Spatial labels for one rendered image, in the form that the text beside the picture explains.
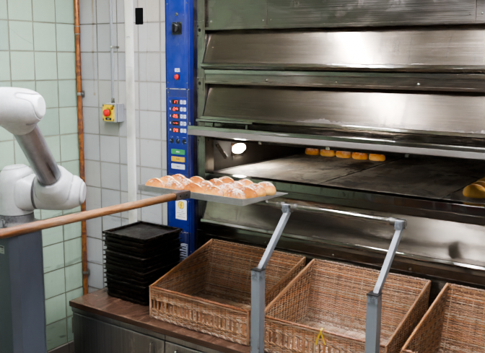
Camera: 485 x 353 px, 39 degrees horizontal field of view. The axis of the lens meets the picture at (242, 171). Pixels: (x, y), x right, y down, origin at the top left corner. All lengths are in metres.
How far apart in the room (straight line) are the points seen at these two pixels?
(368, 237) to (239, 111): 0.86
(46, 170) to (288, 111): 1.10
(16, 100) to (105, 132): 1.33
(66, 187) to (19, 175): 0.23
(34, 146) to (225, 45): 1.08
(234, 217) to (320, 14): 1.06
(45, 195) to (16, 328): 0.64
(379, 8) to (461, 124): 0.60
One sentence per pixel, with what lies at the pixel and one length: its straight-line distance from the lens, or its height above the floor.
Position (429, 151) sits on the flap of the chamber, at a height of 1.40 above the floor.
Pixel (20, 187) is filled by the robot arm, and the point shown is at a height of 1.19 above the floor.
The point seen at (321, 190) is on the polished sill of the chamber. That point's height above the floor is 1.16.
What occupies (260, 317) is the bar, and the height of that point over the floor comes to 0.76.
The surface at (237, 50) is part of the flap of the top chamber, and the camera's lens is 3.28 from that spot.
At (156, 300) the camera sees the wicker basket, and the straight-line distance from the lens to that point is 3.21.
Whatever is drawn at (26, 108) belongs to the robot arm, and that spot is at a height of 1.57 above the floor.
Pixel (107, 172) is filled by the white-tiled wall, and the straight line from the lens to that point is 3.91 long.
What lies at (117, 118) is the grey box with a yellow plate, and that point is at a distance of 3.73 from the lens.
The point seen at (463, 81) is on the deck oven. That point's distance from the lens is 2.82.
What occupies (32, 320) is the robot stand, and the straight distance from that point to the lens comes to 3.32.
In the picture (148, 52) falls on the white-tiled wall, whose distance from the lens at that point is 3.64.
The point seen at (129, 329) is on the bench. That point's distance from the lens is 3.25.
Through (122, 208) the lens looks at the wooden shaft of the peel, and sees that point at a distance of 2.52.
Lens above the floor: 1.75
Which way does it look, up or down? 9 degrees down
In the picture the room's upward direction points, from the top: straight up
